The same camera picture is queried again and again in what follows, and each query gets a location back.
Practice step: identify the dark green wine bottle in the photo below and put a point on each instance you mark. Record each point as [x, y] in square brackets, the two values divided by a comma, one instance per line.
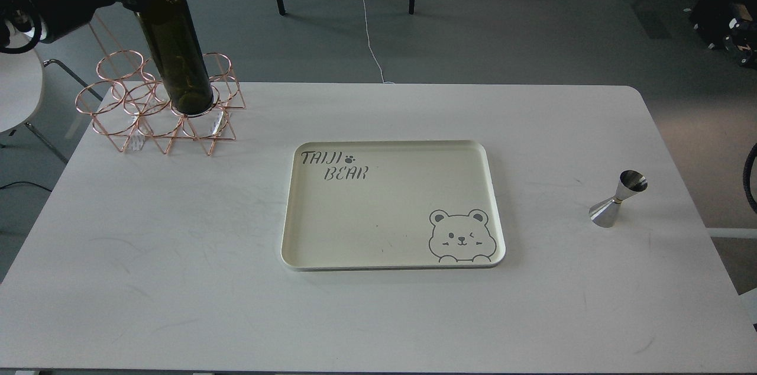
[169, 31]

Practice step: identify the silver steel jigger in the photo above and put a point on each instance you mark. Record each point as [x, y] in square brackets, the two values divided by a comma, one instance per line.
[604, 214]

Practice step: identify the cream bear serving tray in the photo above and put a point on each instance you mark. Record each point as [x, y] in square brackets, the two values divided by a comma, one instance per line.
[357, 205]

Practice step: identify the black equipment case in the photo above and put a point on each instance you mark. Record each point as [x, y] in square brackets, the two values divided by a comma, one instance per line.
[728, 25]

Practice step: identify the copper wire bottle rack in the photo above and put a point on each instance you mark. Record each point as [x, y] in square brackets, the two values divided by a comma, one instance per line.
[130, 106]

